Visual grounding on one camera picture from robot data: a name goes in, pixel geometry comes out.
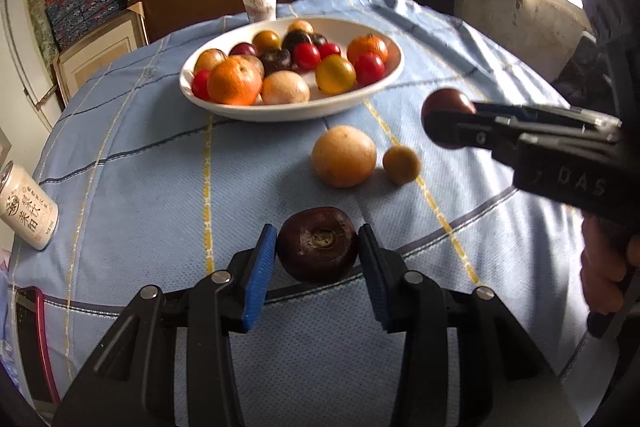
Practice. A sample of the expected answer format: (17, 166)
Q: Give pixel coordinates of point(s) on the mottled orange tangerine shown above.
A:
(300, 26)

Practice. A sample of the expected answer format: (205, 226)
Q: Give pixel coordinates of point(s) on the brownish yellow fruit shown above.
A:
(257, 63)

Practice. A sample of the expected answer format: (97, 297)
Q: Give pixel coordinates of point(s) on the red-cased smartphone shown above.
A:
(30, 347)

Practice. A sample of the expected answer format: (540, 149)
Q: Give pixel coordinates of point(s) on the white paper cup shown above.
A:
(258, 4)

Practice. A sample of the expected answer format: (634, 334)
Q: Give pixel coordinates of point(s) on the yellow mottled passion fruit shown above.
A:
(209, 59)

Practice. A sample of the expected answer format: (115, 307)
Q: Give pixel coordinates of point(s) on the marbled panel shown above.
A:
(40, 22)

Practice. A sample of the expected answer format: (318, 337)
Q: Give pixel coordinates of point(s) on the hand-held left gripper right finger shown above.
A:
(375, 277)

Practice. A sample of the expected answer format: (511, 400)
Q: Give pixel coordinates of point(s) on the wooden framed panel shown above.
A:
(100, 52)

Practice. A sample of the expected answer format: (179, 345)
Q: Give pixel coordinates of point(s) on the large pale yellow fruit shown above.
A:
(344, 157)

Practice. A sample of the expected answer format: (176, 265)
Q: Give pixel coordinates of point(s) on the yellow tomato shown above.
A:
(335, 74)
(266, 41)

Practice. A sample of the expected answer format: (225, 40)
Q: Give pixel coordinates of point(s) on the white oval plate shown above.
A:
(300, 107)

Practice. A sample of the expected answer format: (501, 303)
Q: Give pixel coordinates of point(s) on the white drink can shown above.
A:
(27, 207)

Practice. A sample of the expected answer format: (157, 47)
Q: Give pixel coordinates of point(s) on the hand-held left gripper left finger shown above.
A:
(260, 277)

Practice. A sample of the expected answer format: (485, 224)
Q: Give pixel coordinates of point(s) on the stack of blue patterned boxes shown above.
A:
(85, 14)

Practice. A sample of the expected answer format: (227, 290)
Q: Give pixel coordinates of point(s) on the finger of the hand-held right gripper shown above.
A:
(530, 113)
(465, 129)

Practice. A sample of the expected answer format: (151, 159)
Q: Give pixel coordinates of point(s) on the blue checked tablecloth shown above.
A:
(150, 182)

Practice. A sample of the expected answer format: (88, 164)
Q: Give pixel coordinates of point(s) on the person's right hand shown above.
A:
(602, 267)

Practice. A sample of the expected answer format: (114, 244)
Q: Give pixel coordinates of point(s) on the red cherry tomato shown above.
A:
(369, 69)
(306, 56)
(200, 86)
(329, 51)

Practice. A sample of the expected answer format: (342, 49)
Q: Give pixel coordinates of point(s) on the small brown fruit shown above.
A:
(401, 165)

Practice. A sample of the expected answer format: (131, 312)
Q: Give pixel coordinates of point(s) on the black jacket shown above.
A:
(580, 67)

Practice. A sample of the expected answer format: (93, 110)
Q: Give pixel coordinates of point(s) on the dark mangosteen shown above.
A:
(317, 247)
(319, 40)
(275, 61)

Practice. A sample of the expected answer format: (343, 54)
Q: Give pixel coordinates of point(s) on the brownish pale fruit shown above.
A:
(285, 88)

